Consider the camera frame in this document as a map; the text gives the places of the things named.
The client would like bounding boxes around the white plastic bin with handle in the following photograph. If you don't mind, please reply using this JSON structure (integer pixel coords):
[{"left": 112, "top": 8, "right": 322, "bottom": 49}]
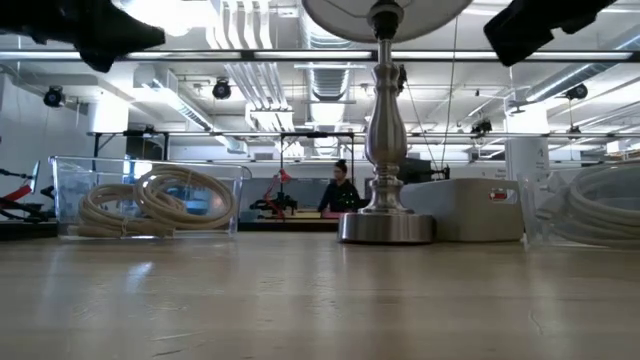
[{"left": 399, "top": 178, "right": 525, "bottom": 244}]

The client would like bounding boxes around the black aluminium rig frame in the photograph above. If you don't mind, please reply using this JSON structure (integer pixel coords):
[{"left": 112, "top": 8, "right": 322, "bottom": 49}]
[{"left": 0, "top": 48, "right": 640, "bottom": 63}]

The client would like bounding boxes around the white pillar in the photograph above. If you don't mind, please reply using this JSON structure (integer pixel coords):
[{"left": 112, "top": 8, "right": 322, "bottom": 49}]
[{"left": 504, "top": 107, "right": 551, "bottom": 181}]

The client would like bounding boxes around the black computer monitor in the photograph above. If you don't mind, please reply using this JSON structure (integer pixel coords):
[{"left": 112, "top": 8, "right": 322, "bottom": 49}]
[{"left": 399, "top": 158, "right": 451, "bottom": 184}]

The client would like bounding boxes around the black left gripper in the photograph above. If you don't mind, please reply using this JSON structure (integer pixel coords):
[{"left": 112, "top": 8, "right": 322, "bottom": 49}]
[{"left": 0, "top": 0, "right": 166, "bottom": 73}]

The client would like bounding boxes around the silver lamp with white shade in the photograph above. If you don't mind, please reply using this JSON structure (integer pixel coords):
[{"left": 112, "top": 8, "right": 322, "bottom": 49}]
[{"left": 299, "top": 0, "right": 474, "bottom": 245}]

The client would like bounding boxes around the beige cable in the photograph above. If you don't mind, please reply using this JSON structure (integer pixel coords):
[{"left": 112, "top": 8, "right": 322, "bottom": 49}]
[
  {"left": 567, "top": 164, "right": 640, "bottom": 229},
  {"left": 75, "top": 183, "right": 176, "bottom": 239},
  {"left": 134, "top": 164, "right": 237, "bottom": 231},
  {"left": 544, "top": 209, "right": 640, "bottom": 247}
]

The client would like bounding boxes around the red and black machine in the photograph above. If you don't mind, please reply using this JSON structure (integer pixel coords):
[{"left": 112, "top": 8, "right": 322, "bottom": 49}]
[{"left": 0, "top": 159, "right": 57, "bottom": 224}]

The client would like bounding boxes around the black thin-bar rig frame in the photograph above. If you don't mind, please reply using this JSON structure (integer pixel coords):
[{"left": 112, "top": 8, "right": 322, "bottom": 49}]
[{"left": 87, "top": 129, "right": 357, "bottom": 174}]

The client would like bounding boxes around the person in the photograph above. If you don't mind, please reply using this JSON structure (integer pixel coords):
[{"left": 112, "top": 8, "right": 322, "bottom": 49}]
[{"left": 317, "top": 159, "right": 362, "bottom": 215}]

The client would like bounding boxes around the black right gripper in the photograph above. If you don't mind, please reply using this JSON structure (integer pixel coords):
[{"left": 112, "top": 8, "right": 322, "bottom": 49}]
[{"left": 483, "top": 0, "right": 619, "bottom": 68}]

